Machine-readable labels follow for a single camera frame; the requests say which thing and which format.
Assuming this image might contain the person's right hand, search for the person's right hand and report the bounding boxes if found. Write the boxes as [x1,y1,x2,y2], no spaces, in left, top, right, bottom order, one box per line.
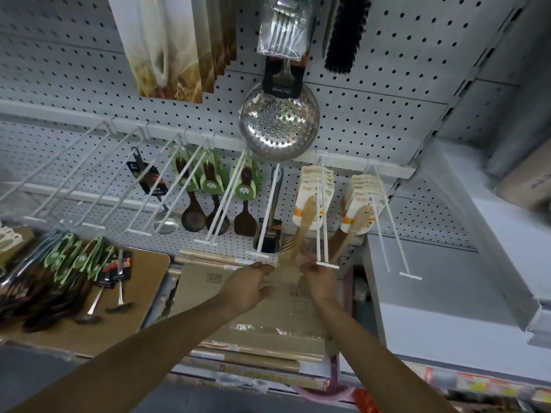
[299,253,343,304]

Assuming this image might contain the person's left hand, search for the person's left hand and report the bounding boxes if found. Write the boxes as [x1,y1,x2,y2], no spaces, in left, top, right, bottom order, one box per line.
[217,262,276,317]

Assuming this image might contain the light wooden spatula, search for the light wooden spatula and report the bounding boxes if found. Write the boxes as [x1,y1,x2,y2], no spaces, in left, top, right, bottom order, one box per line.
[282,196,319,265]

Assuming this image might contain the person's left forearm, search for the person's left forearm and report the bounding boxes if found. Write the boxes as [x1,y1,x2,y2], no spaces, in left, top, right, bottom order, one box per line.
[6,294,242,413]

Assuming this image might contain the person's right forearm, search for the person's right forearm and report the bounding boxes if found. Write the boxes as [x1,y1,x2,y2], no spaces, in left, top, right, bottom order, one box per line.
[308,296,453,413]

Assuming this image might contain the stack of bamboo cutting boards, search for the stack of bamboo cutting boards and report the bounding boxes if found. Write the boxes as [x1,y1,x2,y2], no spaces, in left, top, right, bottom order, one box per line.
[167,248,343,385]

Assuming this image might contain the bunch of carded wooden spatulas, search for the bunch of carded wooden spatulas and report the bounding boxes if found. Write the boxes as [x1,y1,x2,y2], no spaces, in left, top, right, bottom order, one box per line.
[331,174,385,260]
[293,165,336,232]

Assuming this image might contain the dark wooden turner green card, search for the dark wooden turner green card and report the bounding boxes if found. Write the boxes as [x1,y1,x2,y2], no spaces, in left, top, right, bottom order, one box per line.
[230,156,262,238]

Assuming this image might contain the dark wooden spoon green card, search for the dark wooden spoon green card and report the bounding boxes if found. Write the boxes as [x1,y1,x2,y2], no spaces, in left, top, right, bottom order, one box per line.
[200,151,232,237]
[173,147,208,233]

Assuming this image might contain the pink plastic item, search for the pink plastic item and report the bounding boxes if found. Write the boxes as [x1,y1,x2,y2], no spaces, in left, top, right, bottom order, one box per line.
[293,356,360,410]

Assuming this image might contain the large wooden cutting board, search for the large wooden cutting board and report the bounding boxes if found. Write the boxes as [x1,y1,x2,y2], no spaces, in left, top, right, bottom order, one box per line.
[0,228,171,358]

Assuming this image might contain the row of white peg hooks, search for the row of white peg hooks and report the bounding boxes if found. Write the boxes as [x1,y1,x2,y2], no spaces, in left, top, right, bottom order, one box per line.
[0,120,423,282]

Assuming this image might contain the small steel ladle red-black card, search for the small steel ladle red-black card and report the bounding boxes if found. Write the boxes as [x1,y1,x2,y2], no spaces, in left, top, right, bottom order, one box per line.
[104,249,135,315]
[74,249,122,326]

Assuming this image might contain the grey metal shelf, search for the grey metal shelf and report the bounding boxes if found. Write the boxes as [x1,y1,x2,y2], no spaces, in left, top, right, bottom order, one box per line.
[364,139,551,383]

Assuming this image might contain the perforated steel skimmer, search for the perforated steel skimmer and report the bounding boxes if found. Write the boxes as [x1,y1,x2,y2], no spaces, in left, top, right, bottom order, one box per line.
[238,59,322,162]

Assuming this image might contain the steel ladle with black card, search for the steel ladle with black card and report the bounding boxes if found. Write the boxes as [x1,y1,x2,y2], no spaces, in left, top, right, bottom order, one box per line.
[128,148,180,235]

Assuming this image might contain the shelf price label strip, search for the shelf price label strip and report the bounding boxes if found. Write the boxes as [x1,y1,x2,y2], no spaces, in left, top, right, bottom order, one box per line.
[172,357,551,413]

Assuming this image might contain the pile of green-carded dark utensils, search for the pile of green-carded dark utensils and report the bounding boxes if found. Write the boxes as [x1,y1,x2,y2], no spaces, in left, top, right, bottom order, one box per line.
[0,231,118,334]

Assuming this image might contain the brown cardboard box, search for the brown cardboard box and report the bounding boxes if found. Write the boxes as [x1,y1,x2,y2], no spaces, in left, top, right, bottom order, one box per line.
[494,139,551,212]

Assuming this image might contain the black bristle brush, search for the black bristle brush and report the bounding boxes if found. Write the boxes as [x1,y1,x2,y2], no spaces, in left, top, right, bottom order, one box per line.
[322,0,376,75]

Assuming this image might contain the pack of steel forks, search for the pack of steel forks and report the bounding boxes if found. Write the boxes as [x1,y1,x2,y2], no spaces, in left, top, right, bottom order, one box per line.
[257,0,313,61]

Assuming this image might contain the hanging wheat-print cutting boards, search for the hanging wheat-print cutting boards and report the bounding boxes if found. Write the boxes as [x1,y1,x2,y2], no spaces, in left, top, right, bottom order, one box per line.
[107,0,238,104]

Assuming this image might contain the black-handled steel tongs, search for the black-handled steel tongs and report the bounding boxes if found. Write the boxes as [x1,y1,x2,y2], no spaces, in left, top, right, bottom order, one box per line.
[256,166,286,255]

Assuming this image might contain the white hook rail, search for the white hook rail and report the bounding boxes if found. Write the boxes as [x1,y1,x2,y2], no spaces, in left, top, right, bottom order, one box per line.
[0,99,417,180]

